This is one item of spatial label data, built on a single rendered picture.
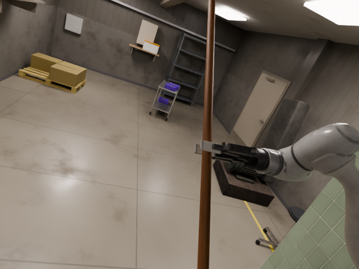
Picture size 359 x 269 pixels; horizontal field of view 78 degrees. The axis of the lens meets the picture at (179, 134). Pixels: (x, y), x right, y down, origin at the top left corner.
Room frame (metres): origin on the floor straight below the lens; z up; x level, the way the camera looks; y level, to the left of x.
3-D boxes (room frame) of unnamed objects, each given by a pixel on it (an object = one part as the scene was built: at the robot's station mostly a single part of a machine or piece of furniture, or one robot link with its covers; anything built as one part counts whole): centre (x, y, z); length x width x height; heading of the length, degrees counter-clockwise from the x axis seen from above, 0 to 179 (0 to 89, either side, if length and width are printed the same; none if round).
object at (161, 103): (6.26, 0.76, 0.49); 1.09 x 0.61 x 0.98; 179
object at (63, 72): (5.38, 3.56, 0.24); 1.33 x 0.90 x 0.48; 107
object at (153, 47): (7.82, 2.03, 1.48); 0.52 x 0.43 x 0.29; 109
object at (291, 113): (4.03, -1.53, 0.98); 1.13 x 1.12 x 1.96; 109
